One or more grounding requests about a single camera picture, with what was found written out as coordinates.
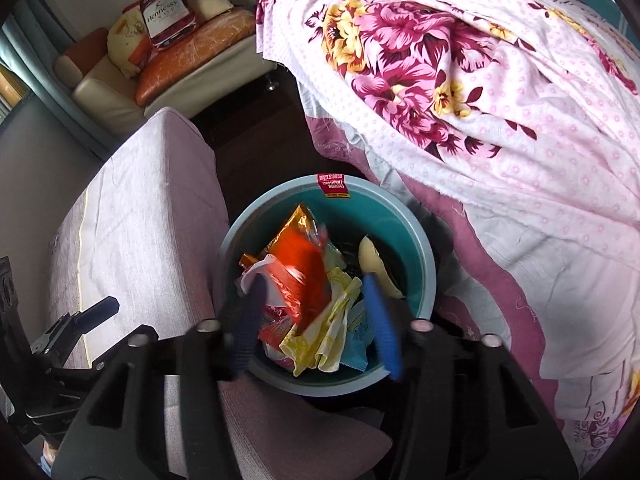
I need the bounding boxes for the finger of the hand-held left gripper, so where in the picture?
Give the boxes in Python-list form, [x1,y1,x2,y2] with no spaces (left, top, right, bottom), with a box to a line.
[31,296,121,361]

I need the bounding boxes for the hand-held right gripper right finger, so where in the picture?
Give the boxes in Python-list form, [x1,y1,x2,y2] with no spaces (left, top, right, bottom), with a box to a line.
[362,274,581,480]

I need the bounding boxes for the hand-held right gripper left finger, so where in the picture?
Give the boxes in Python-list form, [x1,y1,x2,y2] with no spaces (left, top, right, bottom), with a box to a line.
[50,275,271,480]

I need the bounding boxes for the red white snack wrapper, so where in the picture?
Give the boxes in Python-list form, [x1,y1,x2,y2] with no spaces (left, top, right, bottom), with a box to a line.
[257,310,301,361]

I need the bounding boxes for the light blue pouch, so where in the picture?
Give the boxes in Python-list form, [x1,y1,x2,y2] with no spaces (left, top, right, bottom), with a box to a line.
[340,300,376,372]

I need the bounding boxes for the pink paper cup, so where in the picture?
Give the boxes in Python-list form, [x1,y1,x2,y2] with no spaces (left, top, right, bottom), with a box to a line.
[239,255,301,321]

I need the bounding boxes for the yellow wrapper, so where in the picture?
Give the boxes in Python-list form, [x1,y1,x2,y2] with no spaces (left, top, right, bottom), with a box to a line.
[280,255,363,377]

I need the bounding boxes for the orange foil wrapper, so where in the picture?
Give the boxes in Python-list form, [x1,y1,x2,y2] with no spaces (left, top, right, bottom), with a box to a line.
[239,203,333,328]

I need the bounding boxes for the teal bin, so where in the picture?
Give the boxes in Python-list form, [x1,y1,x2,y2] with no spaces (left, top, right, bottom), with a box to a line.
[216,174,438,398]

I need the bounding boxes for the pink white bed sheet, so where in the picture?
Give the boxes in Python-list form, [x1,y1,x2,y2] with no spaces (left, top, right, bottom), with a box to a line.
[300,80,640,471]

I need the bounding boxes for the cream armchair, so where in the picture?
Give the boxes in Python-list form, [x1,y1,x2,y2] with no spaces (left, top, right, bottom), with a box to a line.
[54,7,281,121]

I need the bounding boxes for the pink floral blanket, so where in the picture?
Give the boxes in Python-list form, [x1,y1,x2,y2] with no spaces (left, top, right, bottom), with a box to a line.
[255,0,640,281]

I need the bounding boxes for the grey blue curtain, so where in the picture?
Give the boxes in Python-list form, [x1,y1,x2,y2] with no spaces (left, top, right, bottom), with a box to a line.
[0,0,116,153]

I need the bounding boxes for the cartoon print pillow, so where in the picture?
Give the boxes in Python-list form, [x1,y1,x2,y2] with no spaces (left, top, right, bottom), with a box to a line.
[106,10,156,80]

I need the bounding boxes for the orange seat cushion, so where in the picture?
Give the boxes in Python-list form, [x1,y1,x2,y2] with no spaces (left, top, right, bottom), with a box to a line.
[134,7,257,108]

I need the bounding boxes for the red gift bag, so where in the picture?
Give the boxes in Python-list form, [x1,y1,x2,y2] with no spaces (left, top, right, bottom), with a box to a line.
[122,0,203,51]

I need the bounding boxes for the beige pillow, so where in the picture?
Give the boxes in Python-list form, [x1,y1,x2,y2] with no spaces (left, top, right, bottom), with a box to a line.
[185,0,235,21]

